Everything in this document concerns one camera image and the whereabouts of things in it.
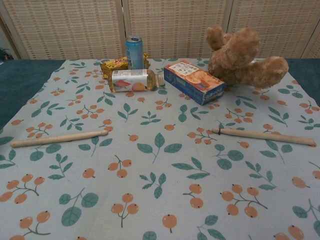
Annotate brown teddy bear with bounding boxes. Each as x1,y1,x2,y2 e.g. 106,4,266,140
205,25,290,90

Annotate floral fruit print tablecloth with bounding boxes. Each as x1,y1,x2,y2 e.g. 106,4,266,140
0,57,320,240

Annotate blue drink can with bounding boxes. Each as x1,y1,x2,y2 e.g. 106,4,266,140
124,35,145,71

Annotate clear tea bottle with label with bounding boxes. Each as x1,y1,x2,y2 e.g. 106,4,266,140
107,68,167,94

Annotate woven folding screen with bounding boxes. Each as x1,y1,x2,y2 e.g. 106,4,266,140
0,0,320,61

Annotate blue and orange snack box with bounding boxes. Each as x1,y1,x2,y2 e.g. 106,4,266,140
163,59,227,106

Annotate wooden drumstick with black band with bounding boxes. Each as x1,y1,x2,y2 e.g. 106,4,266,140
211,127,316,149

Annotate dark green potted plant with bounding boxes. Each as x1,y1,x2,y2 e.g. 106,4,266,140
0,46,12,62

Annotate gold foil snack packet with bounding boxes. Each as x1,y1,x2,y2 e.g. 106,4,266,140
99,52,152,81

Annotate plain wooden drumstick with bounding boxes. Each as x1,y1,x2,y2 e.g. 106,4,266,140
9,129,109,149

